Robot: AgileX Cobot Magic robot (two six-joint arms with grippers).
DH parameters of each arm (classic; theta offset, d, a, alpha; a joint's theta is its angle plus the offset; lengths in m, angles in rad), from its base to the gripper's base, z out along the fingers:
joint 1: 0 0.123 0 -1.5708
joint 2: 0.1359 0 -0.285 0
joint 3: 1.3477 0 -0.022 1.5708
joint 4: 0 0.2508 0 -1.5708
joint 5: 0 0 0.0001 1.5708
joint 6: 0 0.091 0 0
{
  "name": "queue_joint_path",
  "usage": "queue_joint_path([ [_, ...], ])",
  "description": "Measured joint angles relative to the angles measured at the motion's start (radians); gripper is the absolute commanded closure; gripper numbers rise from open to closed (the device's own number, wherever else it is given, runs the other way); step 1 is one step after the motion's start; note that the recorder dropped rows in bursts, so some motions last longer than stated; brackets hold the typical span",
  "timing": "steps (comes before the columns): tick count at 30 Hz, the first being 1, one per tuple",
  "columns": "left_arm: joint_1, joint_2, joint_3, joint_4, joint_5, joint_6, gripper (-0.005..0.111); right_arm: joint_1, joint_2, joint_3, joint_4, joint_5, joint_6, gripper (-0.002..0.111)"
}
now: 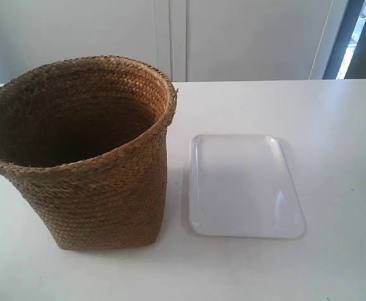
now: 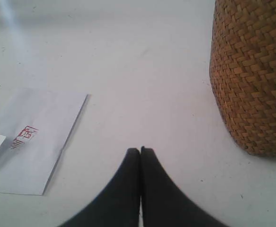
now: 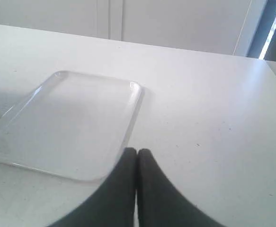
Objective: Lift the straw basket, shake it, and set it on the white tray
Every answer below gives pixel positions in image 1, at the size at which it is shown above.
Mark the brown woven wicker basket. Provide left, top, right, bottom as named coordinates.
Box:
left=0, top=55, right=177, bottom=251

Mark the white rectangular plastic tray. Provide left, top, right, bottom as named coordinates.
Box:
left=188, top=134, right=306, bottom=239

